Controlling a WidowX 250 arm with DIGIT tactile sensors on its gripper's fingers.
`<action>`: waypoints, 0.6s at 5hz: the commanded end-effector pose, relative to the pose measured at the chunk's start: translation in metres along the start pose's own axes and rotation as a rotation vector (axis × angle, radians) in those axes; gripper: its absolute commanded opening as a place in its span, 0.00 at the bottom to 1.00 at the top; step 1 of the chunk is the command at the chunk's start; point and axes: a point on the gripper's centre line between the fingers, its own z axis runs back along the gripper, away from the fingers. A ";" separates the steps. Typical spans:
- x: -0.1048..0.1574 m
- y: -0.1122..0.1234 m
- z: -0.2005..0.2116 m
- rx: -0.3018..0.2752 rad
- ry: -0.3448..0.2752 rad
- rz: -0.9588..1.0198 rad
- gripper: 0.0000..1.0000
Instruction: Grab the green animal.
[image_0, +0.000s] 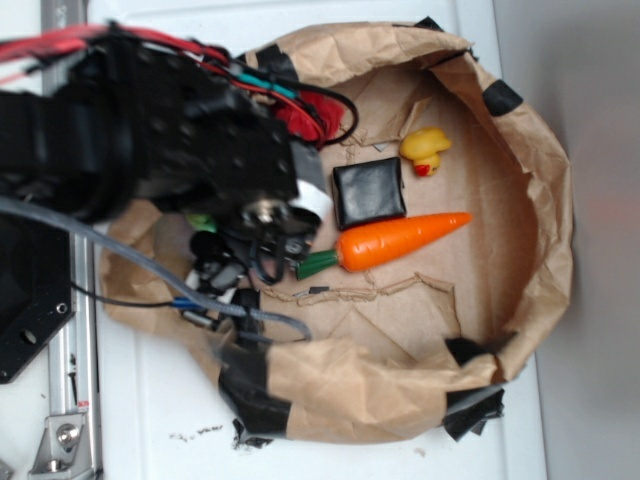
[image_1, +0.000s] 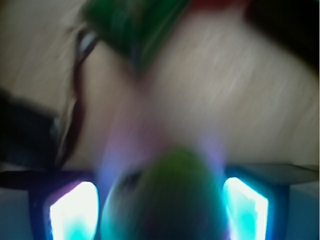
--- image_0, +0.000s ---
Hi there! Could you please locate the red wire bundle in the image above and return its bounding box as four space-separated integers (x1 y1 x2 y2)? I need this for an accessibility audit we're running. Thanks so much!
0 27 360 147

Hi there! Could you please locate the metal corner bracket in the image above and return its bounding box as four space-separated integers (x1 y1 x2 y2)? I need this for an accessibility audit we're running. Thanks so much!
28 413 96 479

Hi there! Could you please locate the grey braided cable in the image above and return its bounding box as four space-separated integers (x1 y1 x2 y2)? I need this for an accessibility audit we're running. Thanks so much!
0 195 313 342

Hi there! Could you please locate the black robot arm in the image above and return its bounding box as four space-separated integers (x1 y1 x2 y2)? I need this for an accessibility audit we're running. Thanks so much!
1 24 331 316

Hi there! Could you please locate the brown paper bag bin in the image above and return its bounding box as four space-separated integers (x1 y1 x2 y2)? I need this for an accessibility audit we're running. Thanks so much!
100 23 573 444

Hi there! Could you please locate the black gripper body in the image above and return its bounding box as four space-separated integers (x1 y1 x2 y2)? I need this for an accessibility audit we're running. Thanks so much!
184 142 332 334

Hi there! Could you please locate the aluminium extrusion rail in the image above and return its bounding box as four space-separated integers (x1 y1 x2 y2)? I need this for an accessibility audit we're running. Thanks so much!
40 1 103 479

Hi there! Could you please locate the yellow rubber duck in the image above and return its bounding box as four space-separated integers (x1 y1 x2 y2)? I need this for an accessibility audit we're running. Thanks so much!
399 127 452 177

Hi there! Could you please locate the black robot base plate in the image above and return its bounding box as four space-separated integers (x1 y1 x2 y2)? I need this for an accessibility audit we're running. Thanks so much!
0 214 73 385

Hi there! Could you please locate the orange plastic carrot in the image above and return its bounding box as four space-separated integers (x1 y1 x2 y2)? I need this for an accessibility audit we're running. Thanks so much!
296 212 473 280

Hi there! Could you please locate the black square pouch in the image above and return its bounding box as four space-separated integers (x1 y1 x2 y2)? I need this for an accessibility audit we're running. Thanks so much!
332 157 407 231

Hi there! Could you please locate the red crumpled cloth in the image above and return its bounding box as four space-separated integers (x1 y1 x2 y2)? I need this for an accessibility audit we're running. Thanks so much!
272 91 345 143

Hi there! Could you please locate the green plush animal toy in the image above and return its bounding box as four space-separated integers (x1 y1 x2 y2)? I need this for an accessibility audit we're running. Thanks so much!
186 214 218 233

